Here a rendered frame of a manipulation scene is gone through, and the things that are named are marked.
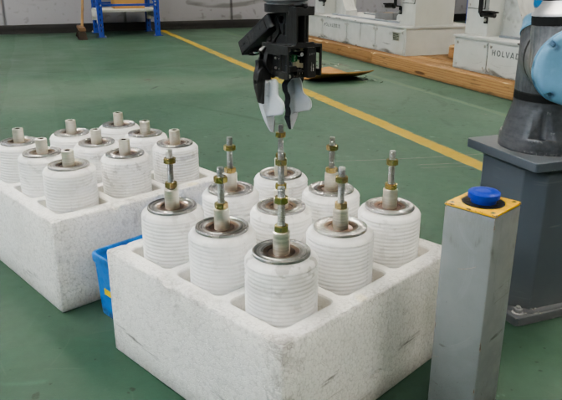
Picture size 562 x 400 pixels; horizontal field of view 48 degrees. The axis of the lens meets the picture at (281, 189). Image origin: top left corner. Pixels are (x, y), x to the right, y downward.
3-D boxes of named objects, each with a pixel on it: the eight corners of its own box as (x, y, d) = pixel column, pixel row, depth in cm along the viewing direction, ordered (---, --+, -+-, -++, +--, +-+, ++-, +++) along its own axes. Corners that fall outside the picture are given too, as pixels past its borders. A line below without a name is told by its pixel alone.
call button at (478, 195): (476, 197, 83) (477, 183, 83) (504, 205, 81) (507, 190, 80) (461, 205, 81) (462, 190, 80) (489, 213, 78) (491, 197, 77)
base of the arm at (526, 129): (544, 131, 122) (552, 80, 119) (608, 151, 109) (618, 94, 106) (480, 139, 117) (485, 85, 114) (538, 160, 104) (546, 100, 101)
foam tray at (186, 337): (280, 274, 131) (280, 192, 125) (446, 347, 105) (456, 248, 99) (114, 348, 105) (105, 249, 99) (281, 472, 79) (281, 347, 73)
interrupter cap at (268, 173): (309, 179, 111) (309, 175, 111) (269, 184, 108) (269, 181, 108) (290, 167, 118) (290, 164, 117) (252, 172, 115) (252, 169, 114)
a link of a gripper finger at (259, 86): (255, 104, 105) (261, 49, 103) (250, 102, 106) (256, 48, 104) (278, 104, 108) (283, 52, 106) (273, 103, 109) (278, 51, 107)
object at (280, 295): (250, 351, 92) (247, 237, 86) (316, 353, 91) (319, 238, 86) (242, 392, 83) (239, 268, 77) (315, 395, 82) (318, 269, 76)
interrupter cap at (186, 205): (161, 222, 92) (161, 217, 92) (139, 207, 98) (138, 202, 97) (206, 210, 96) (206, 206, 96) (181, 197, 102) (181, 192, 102)
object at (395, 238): (352, 295, 108) (356, 196, 102) (409, 297, 107) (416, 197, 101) (355, 325, 99) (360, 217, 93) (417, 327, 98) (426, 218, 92)
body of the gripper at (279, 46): (285, 84, 100) (285, 5, 96) (255, 77, 107) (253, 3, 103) (323, 79, 104) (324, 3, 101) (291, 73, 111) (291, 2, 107)
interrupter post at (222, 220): (232, 227, 90) (231, 205, 89) (228, 233, 88) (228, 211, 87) (215, 226, 90) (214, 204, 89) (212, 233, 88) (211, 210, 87)
